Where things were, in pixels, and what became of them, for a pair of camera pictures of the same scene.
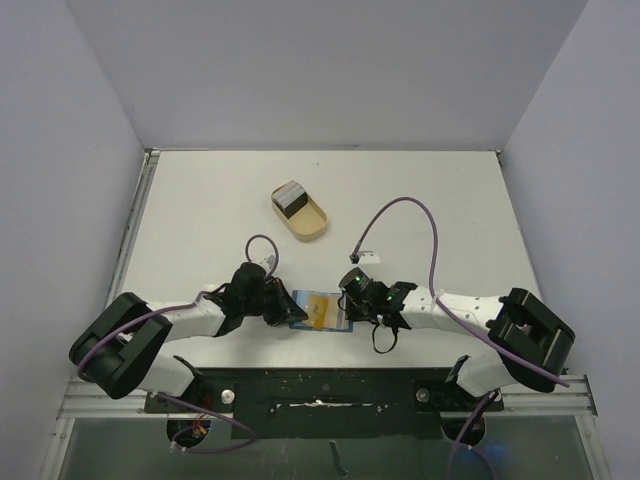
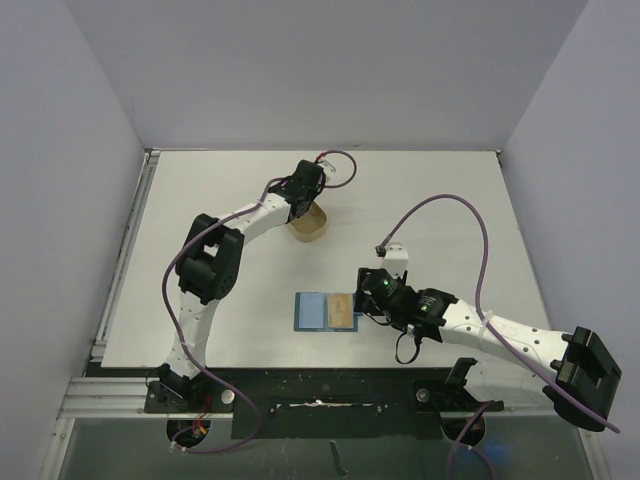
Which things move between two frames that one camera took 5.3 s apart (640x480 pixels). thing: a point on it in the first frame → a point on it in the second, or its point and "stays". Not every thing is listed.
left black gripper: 286,310 → 313,192
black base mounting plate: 329,403 stays
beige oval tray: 308,224 stays
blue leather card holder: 326,311 stays
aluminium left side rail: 145,178 stays
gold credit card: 318,309 → 340,310
